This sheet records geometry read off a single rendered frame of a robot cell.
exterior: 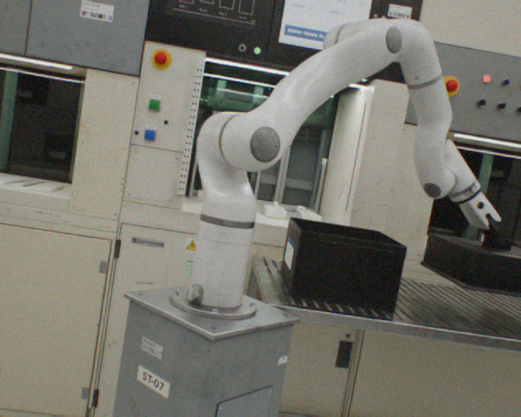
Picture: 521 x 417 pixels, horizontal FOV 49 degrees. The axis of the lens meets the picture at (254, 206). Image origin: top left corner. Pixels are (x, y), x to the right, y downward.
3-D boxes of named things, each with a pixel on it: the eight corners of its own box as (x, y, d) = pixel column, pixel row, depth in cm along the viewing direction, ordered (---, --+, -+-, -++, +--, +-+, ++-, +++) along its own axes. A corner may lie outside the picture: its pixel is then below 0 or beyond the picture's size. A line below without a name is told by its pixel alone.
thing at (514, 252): (464, 289, 145) (475, 239, 144) (418, 263, 174) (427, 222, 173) (571, 305, 149) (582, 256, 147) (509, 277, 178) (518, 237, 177)
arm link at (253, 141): (222, 177, 127) (260, 187, 114) (194, 132, 122) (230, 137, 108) (371, 55, 143) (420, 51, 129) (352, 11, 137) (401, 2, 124)
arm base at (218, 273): (213, 323, 113) (228, 232, 111) (153, 295, 125) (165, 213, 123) (273, 313, 127) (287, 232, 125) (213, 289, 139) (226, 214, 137)
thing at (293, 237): (279, 272, 171) (289, 216, 170) (369, 286, 173) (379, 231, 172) (289, 297, 144) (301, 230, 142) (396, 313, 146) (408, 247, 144)
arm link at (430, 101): (419, 95, 136) (451, 203, 148) (447, 68, 145) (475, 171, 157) (386, 100, 142) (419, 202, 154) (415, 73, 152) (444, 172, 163)
